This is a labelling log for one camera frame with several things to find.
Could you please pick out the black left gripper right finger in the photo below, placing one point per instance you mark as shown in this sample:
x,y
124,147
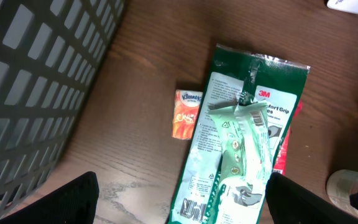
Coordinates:
x,y
290,203

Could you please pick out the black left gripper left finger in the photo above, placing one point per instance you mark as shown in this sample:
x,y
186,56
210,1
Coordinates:
x,y
73,203

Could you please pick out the green lid jar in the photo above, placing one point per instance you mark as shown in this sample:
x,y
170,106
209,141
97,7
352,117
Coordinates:
x,y
340,186

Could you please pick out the red snack bag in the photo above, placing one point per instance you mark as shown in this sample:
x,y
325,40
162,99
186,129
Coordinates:
x,y
281,160

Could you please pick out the light green wrapper packet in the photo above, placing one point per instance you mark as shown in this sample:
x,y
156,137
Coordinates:
x,y
246,162

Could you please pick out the green 3M gloves package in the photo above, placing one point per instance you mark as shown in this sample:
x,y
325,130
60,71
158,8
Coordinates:
x,y
236,77

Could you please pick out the orange Kleenex tissue pack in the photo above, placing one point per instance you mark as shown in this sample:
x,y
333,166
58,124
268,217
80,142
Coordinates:
x,y
185,113

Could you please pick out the grey plastic mesh basket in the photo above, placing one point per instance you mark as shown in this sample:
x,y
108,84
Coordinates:
x,y
50,52

